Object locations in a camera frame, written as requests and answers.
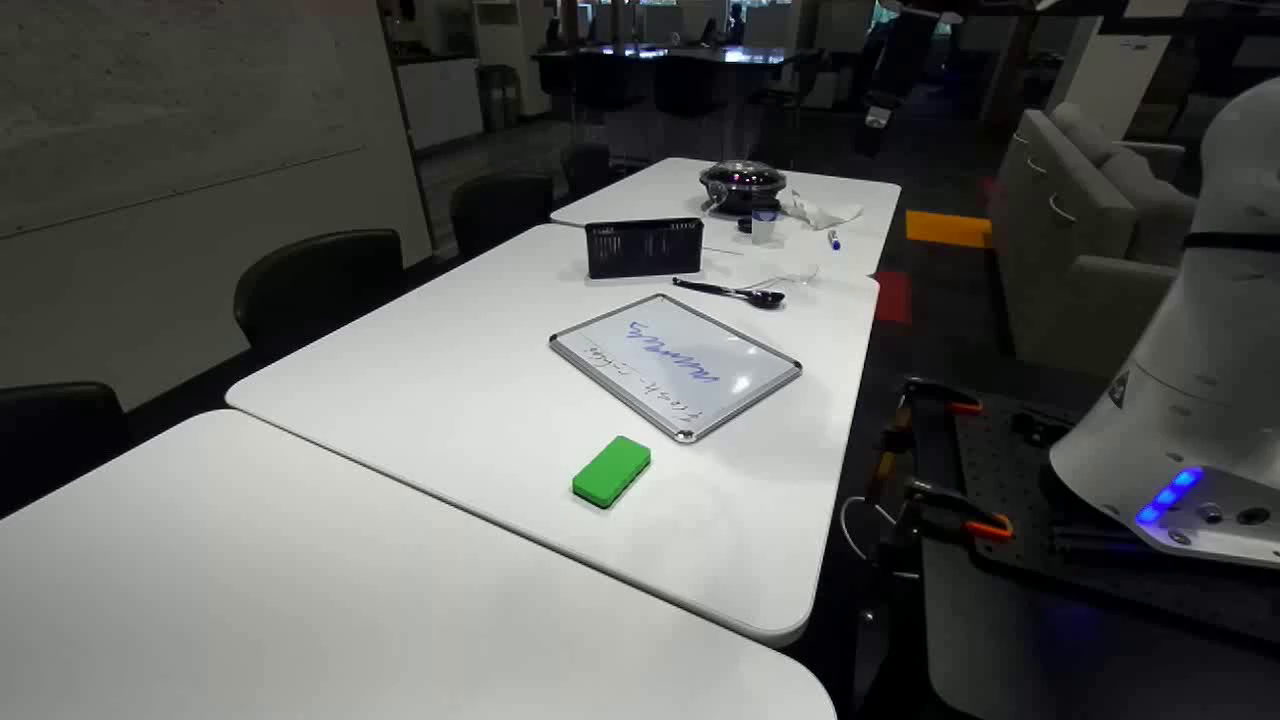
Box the green eraser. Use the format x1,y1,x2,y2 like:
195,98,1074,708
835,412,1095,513
570,434,656,513

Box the small framed whiteboard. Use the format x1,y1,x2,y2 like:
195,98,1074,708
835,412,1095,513
544,287,807,449

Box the black marker pen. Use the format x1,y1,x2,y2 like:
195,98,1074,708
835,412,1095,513
667,273,787,314

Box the black rectangular box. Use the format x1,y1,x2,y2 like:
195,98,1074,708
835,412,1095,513
586,217,708,283

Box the dark metal bowl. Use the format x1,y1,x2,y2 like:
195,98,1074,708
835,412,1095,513
697,156,793,219

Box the black office chair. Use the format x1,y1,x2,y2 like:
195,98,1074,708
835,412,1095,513
449,172,563,261
0,378,136,521
233,223,409,360

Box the dark trash bin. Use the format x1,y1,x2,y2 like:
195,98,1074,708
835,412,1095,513
475,60,529,135

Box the orange black clamp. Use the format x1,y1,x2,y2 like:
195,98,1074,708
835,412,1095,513
893,374,994,423
903,477,1019,548

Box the yellow block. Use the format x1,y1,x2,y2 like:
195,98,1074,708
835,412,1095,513
899,210,1000,255

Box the black robot stand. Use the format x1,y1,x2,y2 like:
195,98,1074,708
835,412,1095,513
915,395,1280,720

